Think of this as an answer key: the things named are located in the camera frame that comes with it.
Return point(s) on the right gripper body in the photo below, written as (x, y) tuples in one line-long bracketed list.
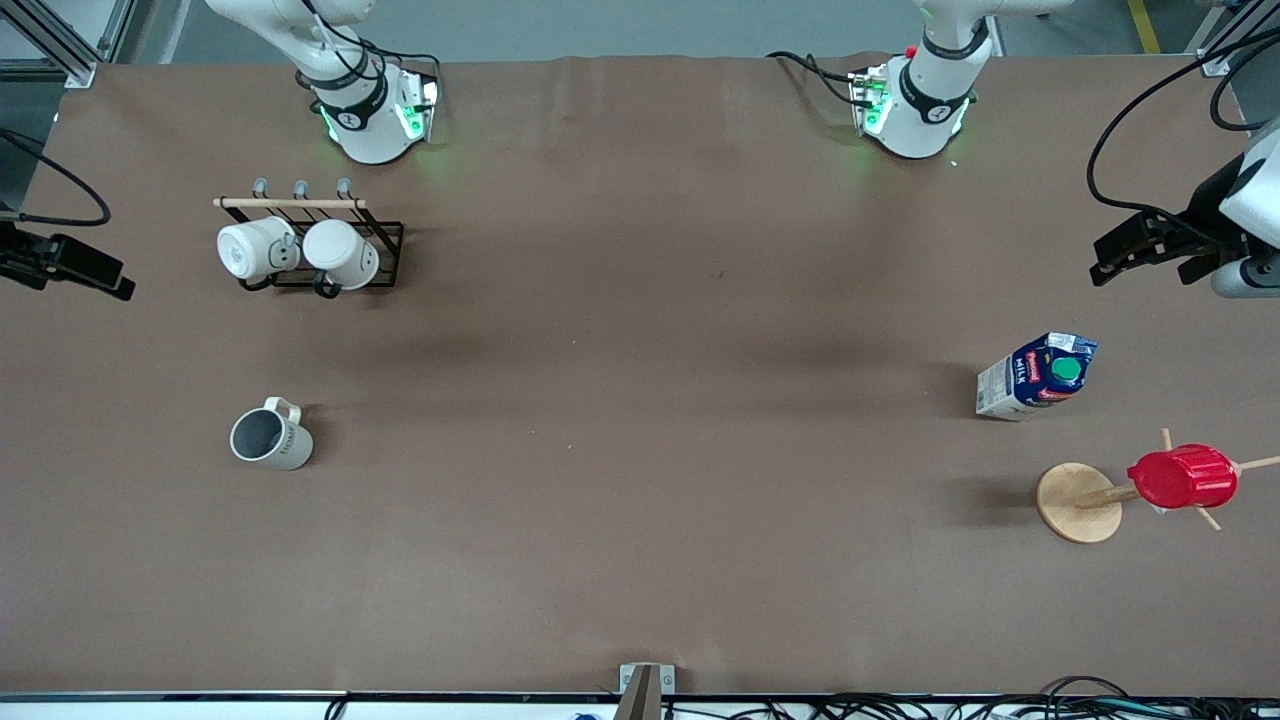
[(22, 253)]

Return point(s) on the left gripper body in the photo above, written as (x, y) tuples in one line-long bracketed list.
[(1206, 203)]

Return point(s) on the blue white milk carton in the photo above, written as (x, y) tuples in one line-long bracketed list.
[(1030, 385)]

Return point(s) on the grey ribbed HOME mug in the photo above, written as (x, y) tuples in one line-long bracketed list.
[(270, 440)]

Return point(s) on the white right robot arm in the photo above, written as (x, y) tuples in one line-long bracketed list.
[(365, 135)]

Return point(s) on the red plastic cup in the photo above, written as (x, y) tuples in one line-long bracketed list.
[(1185, 478)]

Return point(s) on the white ribbed mug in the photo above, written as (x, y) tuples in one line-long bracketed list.
[(340, 250), (250, 250)]

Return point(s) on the wooden mug tree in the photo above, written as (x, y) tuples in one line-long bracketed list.
[(1078, 502)]

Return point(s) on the silver table edge bracket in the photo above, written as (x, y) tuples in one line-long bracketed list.
[(665, 678)]

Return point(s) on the brown post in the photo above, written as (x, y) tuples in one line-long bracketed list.
[(640, 698)]

